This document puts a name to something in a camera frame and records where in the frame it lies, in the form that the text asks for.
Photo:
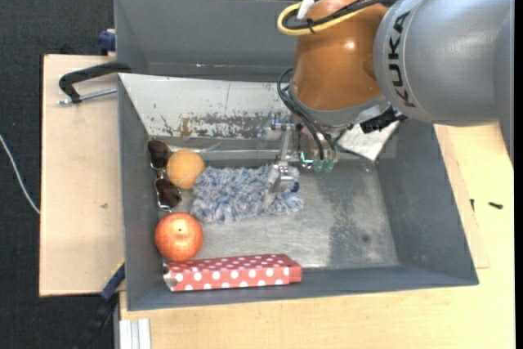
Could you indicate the black cylinder on white bracket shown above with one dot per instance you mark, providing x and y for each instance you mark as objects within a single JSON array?
[{"x": 380, "y": 122}]

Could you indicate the grey metal bin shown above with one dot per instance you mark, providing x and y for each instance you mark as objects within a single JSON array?
[{"x": 359, "y": 216}]

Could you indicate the orange ball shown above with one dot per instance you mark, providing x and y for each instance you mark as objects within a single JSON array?
[{"x": 184, "y": 169}]

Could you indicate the dark brown sunglasses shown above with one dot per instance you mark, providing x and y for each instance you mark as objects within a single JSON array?
[{"x": 166, "y": 192}]

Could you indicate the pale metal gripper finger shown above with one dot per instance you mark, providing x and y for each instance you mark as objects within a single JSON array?
[
  {"x": 289, "y": 180},
  {"x": 274, "y": 186}
]

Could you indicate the red white-dotted box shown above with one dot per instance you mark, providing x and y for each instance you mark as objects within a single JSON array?
[{"x": 233, "y": 273}]

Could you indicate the red apple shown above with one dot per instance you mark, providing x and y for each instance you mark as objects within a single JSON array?
[{"x": 178, "y": 237}]

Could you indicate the blue and white fluffy cloth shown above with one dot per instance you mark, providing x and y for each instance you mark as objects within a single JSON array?
[{"x": 231, "y": 194}]

